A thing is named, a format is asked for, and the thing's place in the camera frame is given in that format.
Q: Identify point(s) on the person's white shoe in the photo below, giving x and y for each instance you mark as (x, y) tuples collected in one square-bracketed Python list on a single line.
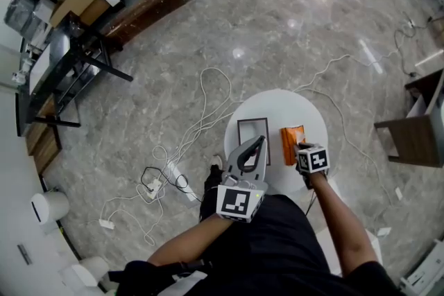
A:
[(216, 161)]

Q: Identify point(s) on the brown cardboard box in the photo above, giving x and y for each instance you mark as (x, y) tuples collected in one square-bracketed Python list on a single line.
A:
[(73, 0)]

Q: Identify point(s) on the white cylindrical bin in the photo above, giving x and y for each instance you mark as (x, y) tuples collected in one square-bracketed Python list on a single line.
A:
[(53, 206)]

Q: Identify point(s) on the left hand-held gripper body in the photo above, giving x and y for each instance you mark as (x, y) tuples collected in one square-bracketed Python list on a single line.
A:
[(236, 202)]

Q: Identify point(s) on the small white floor block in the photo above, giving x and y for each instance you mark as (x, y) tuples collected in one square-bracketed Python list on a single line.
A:
[(399, 193)]

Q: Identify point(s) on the long white power strip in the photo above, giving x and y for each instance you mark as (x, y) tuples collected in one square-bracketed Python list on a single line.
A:
[(173, 171)]

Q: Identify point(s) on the white rectangular board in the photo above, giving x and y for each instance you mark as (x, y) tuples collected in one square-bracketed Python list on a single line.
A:
[(40, 69)]

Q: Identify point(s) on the white power socket block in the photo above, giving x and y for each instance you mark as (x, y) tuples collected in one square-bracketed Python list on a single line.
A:
[(154, 185)]

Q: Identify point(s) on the clear plastic container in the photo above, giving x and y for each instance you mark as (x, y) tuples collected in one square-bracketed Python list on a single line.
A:
[(24, 17)]

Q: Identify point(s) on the person's right forearm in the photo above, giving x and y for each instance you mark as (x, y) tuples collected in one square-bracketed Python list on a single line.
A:
[(341, 222)]

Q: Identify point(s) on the round white side table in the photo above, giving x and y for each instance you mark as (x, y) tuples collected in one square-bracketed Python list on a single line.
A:
[(277, 104)]

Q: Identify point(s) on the wooden floor platform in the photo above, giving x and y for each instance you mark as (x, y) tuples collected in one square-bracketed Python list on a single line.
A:
[(149, 7)]

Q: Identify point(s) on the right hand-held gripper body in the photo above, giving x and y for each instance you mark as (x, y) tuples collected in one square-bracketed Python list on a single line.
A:
[(314, 159)]

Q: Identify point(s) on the white floor appliance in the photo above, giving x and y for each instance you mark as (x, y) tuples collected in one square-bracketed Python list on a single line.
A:
[(421, 275)]

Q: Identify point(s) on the white chest-worn device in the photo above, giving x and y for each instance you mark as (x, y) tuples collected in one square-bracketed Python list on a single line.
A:
[(189, 284)]

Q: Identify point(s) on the person's black clothing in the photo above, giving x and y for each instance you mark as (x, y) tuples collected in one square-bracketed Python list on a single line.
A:
[(277, 246)]

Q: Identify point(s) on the grey wall switch panel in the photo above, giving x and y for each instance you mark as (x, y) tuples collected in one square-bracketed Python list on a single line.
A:
[(25, 254)]

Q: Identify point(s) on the white extension socket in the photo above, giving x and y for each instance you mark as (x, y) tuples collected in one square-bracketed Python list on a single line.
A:
[(411, 24)]

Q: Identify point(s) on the small white power adapter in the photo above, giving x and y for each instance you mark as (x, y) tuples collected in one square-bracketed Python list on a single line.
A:
[(107, 223)]

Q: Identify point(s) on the dark wooden vanity cabinet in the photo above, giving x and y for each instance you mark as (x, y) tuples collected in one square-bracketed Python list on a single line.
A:
[(412, 138)]

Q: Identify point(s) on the wooden drawer cabinet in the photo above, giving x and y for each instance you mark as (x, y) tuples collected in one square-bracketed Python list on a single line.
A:
[(45, 149)]

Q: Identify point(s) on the black metal frame desk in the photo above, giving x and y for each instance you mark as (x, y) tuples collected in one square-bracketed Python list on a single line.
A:
[(66, 55)]

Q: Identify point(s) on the brown wooden box tray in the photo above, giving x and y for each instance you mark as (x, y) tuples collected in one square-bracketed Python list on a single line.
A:
[(251, 120)]

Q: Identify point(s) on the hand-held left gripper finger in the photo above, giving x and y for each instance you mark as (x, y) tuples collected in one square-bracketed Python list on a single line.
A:
[(231, 168), (263, 173)]

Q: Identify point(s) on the person's left forearm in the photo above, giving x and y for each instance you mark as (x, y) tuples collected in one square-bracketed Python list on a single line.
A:
[(187, 239)]

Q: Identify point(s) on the orange packet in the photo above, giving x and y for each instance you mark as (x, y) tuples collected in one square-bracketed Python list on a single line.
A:
[(288, 145)]

